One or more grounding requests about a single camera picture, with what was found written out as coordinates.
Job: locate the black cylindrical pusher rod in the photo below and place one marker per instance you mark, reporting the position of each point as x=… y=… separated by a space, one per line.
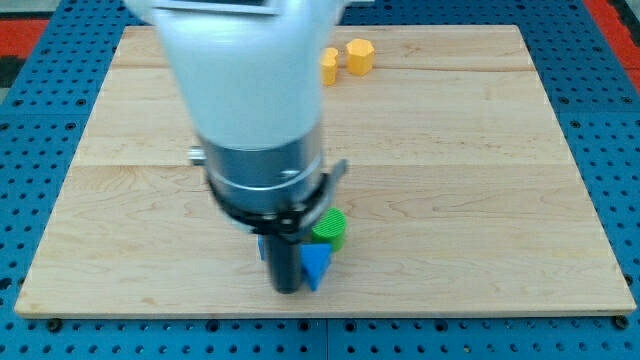
x=284 y=263

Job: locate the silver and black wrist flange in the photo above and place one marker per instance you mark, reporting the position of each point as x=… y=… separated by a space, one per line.
x=279 y=190

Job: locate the blue cube block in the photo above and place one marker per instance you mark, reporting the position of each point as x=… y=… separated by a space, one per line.
x=261 y=247

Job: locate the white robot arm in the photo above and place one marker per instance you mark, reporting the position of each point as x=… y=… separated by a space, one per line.
x=250 y=76

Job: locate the blue triangular block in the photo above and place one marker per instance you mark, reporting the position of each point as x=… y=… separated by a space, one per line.
x=316 y=259

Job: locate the green cylinder block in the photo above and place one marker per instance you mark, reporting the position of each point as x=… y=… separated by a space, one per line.
x=330 y=229

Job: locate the yellow heart block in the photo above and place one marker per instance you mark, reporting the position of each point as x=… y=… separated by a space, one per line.
x=329 y=66

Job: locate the yellow hexagon block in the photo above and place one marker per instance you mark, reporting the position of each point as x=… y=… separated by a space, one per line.
x=360 y=56

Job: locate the light wooden board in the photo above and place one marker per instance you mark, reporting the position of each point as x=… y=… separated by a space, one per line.
x=462 y=198

